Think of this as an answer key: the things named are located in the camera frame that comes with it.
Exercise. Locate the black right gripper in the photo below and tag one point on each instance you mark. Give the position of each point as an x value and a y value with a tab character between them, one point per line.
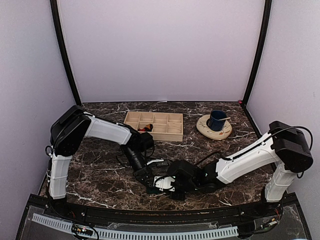
178	197

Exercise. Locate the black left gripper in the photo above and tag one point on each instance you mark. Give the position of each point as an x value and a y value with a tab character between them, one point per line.
143	173

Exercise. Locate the black red yellow argyle sock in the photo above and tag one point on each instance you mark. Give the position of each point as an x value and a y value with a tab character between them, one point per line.
144	127

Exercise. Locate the wooden compartment tray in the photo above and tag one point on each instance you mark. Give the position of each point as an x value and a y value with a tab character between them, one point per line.
166	126

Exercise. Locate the green christmas bear sock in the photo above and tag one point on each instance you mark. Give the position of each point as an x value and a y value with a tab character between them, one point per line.
152	190

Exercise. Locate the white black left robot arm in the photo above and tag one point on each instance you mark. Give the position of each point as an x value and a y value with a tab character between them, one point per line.
75	124

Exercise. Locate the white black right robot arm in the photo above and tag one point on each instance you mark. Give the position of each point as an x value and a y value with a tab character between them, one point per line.
283	144

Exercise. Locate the dark blue mug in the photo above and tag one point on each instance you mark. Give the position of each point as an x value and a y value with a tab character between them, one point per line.
213	122

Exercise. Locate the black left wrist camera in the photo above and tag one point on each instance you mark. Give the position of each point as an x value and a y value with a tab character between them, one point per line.
146	141

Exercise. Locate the white slotted cable duct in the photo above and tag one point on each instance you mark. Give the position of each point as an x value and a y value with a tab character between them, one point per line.
121	231

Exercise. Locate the black front table rail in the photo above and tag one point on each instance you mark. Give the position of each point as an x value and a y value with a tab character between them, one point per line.
158	209

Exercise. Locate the black right frame post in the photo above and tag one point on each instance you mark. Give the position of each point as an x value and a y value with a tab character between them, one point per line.
258	53

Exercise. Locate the black frame post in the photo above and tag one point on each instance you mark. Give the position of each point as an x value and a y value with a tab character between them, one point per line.
63	51
258	53

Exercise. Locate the black left frame post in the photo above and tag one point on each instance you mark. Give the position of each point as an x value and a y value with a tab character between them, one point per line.
63	51

